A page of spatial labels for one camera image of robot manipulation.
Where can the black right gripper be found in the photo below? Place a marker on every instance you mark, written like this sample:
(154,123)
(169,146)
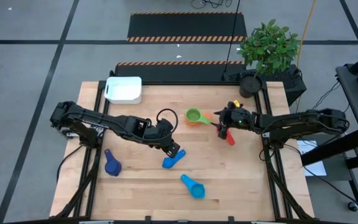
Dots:
(238,118)

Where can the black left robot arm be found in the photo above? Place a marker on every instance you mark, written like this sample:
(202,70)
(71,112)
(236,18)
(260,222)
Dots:
(104,119)

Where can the white plastic basket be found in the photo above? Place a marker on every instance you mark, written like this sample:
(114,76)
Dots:
(123,90)

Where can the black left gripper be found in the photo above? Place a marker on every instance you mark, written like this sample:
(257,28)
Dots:
(162,132)

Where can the orange measuring cup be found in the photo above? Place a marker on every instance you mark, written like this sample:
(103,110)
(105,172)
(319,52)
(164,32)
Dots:
(193,124)

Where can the yellow gripper tag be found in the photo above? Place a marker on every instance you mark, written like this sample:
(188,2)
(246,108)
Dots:
(236,104)

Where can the dark blue measuring cup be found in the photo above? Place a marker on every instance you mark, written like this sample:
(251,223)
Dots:
(113,167)

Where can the black equipment box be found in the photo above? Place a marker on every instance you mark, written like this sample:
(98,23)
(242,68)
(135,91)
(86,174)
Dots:
(294,87)

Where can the white paper sheet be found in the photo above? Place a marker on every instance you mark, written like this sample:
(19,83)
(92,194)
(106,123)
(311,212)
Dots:
(317,169)

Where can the black caster wheel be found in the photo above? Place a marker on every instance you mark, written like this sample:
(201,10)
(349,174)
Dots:
(352,206)

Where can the green leafy plant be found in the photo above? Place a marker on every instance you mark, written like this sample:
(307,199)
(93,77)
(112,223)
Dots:
(269,46)

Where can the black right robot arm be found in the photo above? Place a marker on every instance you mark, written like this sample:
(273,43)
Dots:
(306,121)

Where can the green measuring cup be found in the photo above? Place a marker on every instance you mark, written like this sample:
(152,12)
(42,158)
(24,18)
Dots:
(194,115)

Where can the black aluminium rig frame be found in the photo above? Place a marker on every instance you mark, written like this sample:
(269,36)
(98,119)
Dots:
(92,193)

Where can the black hazard-striped floor mat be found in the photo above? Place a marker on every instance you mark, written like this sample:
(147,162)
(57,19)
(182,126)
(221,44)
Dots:
(182,73)
(182,26)

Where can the red measuring cup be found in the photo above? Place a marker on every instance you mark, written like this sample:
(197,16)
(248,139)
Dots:
(230,140)

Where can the black plant pot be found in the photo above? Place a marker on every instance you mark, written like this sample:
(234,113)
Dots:
(250,87)

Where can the small blue measuring cup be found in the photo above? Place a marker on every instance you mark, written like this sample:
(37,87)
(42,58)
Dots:
(169,162)

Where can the light blue measuring cup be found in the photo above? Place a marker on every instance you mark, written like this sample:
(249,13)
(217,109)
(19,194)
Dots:
(196,189)

